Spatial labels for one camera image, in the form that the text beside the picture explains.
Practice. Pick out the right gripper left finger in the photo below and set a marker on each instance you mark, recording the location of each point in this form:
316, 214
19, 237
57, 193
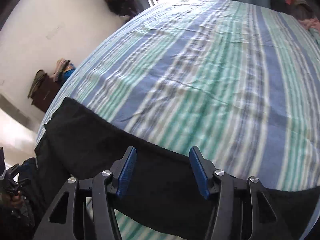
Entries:
83, 209

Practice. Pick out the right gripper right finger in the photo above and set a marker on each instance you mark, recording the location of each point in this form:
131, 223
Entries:
242, 209

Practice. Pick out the black pants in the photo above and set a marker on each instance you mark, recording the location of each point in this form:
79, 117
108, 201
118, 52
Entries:
163, 193

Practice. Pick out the person left hand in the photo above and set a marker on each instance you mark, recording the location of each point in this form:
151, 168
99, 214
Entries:
12, 202

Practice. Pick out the dark brown drawer cabinet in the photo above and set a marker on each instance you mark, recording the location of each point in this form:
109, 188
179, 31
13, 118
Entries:
45, 94

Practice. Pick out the olive cloth on cabinet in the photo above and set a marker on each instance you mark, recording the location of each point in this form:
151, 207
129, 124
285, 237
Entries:
37, 81

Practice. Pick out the clothes pile beside cabinet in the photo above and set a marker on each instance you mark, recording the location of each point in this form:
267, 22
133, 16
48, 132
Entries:
64, 69

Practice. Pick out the striped blue green bedspread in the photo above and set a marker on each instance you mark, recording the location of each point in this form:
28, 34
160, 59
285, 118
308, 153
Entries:
236, 80

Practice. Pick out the pink garment on bed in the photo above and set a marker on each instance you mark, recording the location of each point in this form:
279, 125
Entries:
312, 23

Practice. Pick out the red clothes pile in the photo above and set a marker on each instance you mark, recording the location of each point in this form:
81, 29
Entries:
299, 9

